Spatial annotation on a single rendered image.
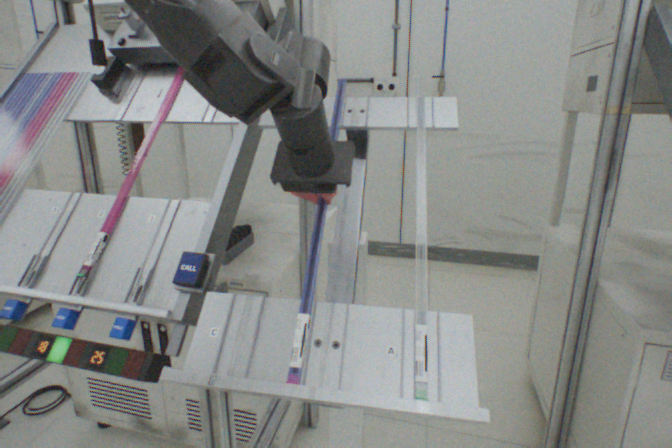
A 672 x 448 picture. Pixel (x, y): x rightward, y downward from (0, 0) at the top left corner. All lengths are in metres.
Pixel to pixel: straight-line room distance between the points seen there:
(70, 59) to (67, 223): 0.51
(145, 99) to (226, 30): 0.61
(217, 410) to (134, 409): 0.72
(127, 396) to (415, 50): 2.12
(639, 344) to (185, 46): 0.91
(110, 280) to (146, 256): 0.07
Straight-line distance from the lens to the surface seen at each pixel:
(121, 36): 1.05
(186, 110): 0.86
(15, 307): 0.83
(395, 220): 2.51
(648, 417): 1.06
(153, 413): 1.37
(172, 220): 0.71
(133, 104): 0.96
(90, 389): 1.48
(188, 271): 0.60
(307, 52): 0.45
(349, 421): 0.78
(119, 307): 0.68
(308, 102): 0.39
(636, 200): 2.71
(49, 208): 0.91
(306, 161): 0.43
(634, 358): 0.97
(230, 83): 0.37
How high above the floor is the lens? 1.04
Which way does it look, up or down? 15 degrees down
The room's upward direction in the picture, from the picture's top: straight up
